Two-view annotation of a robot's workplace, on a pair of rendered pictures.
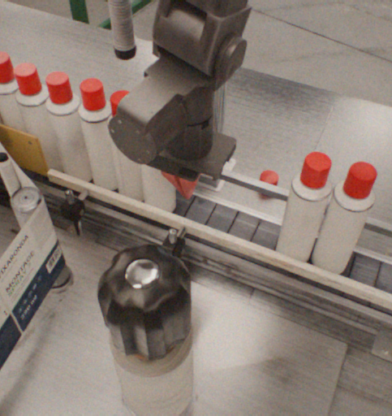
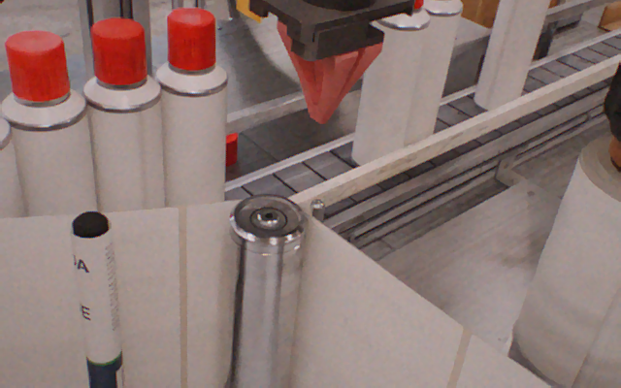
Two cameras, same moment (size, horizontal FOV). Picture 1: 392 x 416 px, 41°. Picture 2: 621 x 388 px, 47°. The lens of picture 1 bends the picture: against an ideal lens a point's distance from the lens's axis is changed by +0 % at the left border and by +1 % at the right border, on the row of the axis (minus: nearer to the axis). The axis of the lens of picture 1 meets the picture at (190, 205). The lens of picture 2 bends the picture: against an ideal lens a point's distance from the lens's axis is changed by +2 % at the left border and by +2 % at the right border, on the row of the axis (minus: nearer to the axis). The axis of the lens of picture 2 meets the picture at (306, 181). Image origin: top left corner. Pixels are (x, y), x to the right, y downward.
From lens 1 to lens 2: 58 cm
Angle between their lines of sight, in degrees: 51
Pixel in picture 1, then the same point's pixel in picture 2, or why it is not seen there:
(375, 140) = (226, 58)
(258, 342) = (500, 242)
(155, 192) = (217, 195)
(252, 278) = (379, 220)
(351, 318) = (475, 174)
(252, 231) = (316, 177)
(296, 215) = (409, 67)
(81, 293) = not seen: outside the picture
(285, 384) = not seen: hidden behind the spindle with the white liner
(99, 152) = (85, 196)
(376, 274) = (441, 121)
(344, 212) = (451, 21)
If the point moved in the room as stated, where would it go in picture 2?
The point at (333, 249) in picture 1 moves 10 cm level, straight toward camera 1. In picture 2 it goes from (437, 95) to (517, 142)
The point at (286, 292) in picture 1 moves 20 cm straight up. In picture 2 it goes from (416, 202) to (459, 17)
